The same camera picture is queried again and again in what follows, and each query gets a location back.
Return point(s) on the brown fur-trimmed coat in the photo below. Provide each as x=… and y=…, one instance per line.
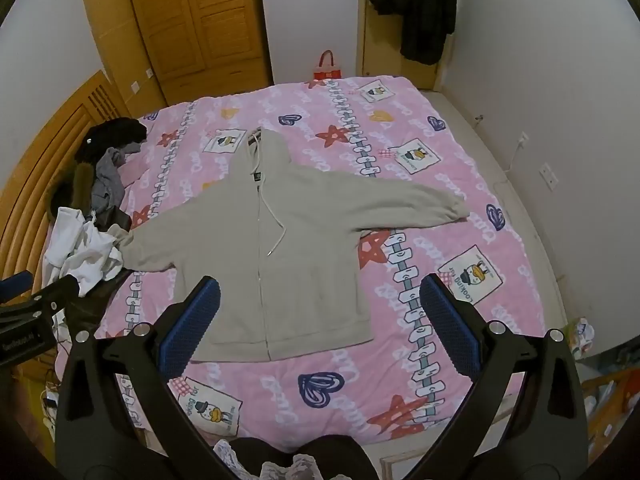
x=82, y=185

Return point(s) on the black garment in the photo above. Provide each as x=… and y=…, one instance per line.
x=117, y=130

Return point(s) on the wooden wardrobe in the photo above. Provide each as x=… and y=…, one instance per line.
x=200, y=20

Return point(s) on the crumpled plastic packet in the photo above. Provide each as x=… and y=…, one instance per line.
x=580, y=337

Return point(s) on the grey garment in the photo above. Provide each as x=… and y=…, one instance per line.
x=107, y=175

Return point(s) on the wooden storage box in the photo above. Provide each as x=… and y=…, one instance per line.
x=602, y=405

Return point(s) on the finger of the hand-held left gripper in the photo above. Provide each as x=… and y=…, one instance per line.
x=12, y=286
x=55, y=292

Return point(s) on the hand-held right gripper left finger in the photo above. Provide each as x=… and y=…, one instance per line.
x=192, y=325

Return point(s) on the white mattress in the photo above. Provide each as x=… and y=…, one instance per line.
x=500, y=160

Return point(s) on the beige zip hoodie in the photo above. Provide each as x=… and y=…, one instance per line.
x=300, y=240

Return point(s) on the person's dark lace clothing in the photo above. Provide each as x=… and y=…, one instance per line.
x=300, y=455

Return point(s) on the wooden bed frame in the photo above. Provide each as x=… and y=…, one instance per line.
x=402, y=465

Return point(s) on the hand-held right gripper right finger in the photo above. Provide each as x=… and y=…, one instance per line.
x=450, y=330

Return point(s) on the white garment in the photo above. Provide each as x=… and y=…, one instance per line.
x=82, y=252

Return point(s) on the wooden door frame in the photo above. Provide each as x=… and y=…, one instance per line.
x=374, y=45

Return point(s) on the pink printed blanket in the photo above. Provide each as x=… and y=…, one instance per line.
x=400, y=170

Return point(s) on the wooden slatted headboard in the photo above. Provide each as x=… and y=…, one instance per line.
x=45, y=160

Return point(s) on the black hanging jacket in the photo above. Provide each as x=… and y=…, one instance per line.
x=415, y=5

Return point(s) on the red gift bag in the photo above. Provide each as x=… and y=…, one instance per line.
x=327, y=71

